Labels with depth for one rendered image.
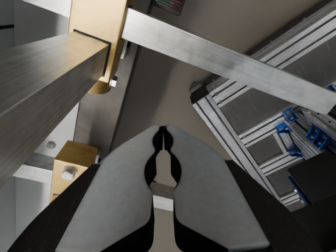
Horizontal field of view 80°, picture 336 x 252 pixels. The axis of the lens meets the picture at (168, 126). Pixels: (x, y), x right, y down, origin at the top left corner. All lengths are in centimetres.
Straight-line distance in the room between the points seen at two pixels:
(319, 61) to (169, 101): 70
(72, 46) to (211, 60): 14
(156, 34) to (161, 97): 92
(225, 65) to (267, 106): 81
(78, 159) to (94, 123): 12
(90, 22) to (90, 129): 25
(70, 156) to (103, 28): 19
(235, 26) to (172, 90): 43
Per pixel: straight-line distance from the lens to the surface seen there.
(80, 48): 18
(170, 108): 117
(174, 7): 36
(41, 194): 76
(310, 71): 108
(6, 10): 50
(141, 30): 24
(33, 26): 50
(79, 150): 35
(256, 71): 27
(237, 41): 113
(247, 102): 100
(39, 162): 38
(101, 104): 41
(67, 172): 32
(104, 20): 23
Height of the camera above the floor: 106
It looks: 60 degrees down
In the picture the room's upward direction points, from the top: 177 degrees clockwise
